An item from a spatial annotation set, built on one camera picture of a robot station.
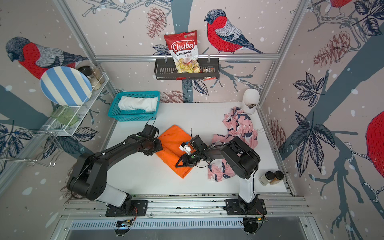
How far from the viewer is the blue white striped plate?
68 cm

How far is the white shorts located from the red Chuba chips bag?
387 millimetres

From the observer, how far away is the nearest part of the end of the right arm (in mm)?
777

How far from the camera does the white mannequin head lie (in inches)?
42.3

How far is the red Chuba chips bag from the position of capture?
0.80m

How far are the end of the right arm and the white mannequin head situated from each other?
0.47m

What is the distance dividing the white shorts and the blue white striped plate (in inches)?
13.4

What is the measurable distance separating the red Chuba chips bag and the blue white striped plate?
0.50m
